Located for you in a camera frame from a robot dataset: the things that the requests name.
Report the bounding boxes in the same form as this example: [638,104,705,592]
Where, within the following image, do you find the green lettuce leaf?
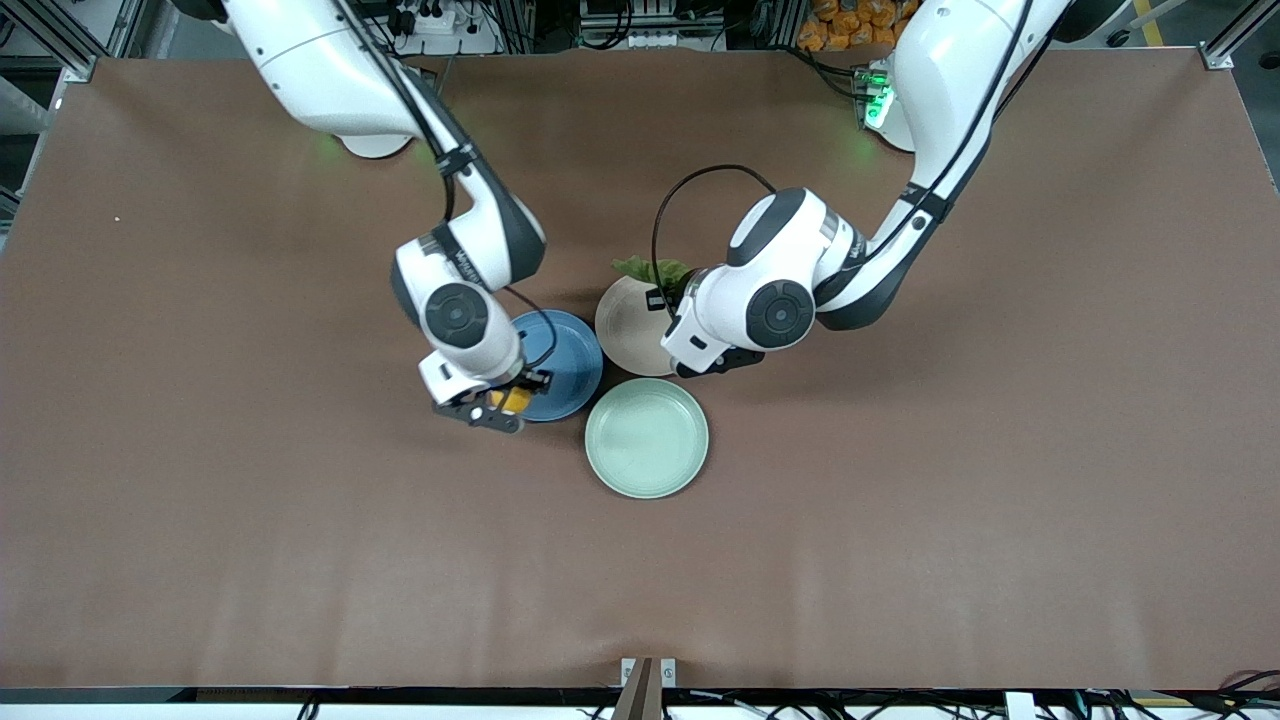
[611,256,694,297]

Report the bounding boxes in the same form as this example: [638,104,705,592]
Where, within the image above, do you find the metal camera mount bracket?
[612,656,678,720]

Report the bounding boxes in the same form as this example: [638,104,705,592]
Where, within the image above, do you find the light green plate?
[584,377,710,500]

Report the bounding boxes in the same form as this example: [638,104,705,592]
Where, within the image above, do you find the bag of orange fruits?
[796,0,927,53]

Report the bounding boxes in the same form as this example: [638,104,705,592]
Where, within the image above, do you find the blue plate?
[505,309,605,423]

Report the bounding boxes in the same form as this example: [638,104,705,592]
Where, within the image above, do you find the aluminium frame post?
[25,0,136,83]
[1198,0,1280,71]

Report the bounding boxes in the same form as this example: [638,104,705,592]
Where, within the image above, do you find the beige plate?
[594,275,691,378]

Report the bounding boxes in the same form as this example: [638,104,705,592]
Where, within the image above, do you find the white power strip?
[385,0,501,57]

